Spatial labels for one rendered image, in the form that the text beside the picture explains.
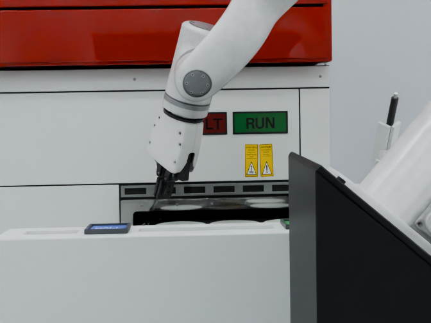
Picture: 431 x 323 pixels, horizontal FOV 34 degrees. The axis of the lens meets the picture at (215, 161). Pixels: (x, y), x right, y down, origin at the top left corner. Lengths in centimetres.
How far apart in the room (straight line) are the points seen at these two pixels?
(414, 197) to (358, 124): 242
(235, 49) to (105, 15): 42
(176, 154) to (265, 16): 29
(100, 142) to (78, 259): 64
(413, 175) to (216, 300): 35
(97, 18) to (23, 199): 41
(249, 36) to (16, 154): 62
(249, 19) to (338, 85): 192
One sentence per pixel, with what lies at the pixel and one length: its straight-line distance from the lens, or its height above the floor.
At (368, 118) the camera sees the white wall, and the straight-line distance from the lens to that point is 311.
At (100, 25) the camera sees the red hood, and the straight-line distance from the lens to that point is 150.
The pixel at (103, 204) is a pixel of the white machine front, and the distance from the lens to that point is 154.
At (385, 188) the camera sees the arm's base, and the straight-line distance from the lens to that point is 69.
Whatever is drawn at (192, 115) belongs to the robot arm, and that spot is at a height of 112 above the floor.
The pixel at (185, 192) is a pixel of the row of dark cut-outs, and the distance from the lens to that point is 153.
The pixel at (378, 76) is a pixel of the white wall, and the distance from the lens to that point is 312.
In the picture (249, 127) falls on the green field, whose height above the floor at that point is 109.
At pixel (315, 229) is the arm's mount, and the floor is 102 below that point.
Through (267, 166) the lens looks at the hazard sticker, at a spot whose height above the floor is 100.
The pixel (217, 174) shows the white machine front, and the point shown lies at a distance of 153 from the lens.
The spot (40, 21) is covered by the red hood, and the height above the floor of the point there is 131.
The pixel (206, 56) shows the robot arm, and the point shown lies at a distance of 115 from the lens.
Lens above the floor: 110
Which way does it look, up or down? 3 degrees down
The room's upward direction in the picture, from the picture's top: 1 degrees counter-clockwise
